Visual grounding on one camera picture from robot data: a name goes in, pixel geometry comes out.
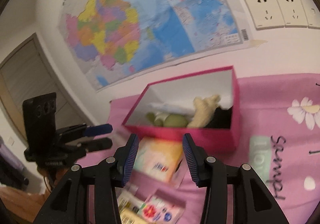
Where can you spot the white wall sockets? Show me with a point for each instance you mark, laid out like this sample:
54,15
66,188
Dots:
268,14

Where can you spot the pink storage box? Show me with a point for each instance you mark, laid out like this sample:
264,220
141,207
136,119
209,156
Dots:
176,95

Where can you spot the green frog plush toy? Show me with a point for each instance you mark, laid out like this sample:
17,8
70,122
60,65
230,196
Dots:
168,120

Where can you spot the gold tissue pack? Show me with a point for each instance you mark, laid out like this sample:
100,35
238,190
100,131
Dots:
129,206

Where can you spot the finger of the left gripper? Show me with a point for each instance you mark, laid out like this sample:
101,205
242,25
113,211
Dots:
92,131
98,144

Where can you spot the black plush toy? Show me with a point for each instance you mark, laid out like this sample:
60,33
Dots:
221,119

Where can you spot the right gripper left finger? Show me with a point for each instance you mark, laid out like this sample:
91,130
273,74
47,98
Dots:
126,157

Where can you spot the pink floral tissue pack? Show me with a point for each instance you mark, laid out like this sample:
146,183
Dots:
161,207

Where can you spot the pink bed sheet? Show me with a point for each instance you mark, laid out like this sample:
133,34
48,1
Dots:
274,128

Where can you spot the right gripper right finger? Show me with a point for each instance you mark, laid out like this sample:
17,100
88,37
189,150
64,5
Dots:
195,157

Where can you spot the wall map poster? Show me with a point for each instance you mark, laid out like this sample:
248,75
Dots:
114,40

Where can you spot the beige plush bear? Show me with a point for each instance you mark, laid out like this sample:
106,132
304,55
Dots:
204,110

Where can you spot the grey wooden door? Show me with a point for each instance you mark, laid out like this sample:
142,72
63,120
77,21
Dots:
27,73

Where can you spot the pastel tissue pack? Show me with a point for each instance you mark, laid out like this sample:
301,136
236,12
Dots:
161,160

